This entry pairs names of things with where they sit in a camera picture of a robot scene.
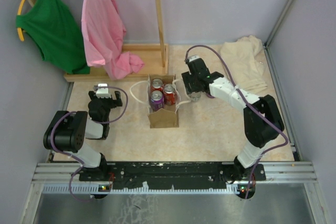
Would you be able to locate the beige folded cloth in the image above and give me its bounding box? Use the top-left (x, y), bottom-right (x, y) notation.
top-left (220, 35), bottom-right (267, 93)

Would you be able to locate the green-capped Chang soda bottle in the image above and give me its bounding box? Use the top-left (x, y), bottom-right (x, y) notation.
top-left (188, 92), bottom-right (202, 102)

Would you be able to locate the wooden clothes rack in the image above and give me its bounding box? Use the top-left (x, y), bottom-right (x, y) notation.
top-left (28, 0), bottom-right (169, 82)

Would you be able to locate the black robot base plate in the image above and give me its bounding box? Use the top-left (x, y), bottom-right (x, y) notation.
top-left (79, 162), bottom-right (266, 190)

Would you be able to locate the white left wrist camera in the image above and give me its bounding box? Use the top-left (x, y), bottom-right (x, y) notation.
top-left (94, 83), bottom-right (111, 99)

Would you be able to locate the canvas bag with rope handles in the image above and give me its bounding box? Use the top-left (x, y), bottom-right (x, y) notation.
top-left (129, 74), bottom-right (191, 129)

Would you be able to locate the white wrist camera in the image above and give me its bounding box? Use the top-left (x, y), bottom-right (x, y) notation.
top-left (94, 83), bottom-right (111, 99)
top-left (185, 55), bottom-right (200, 64)

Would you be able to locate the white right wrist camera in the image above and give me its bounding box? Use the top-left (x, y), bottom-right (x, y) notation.
top-left (185, 55), bottom-right (200, 64)

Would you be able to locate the pink t-shirt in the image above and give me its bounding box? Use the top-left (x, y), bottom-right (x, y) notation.
top-left (81, 0), bottom-right (143, 80)

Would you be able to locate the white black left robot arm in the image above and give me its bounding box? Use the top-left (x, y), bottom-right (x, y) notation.
top-left (43, 76), bottom-right (185, 181)

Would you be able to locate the aluminium frame rail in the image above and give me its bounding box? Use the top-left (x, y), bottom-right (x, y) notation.
top-left (32, 162), bottom-right (317, 199)

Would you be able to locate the red coke can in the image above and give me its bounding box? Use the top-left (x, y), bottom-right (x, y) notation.
top-left (150, 78), bottom-right (164, 92)
top-left (163, 83), bottom-right (176, 105)

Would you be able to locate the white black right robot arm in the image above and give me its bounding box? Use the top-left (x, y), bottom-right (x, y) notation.
top-left (182, 56), bottom-right (285, 180)

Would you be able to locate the green tank top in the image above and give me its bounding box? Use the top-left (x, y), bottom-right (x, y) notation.
top-left (16, 0), bottom-right (90, 74)

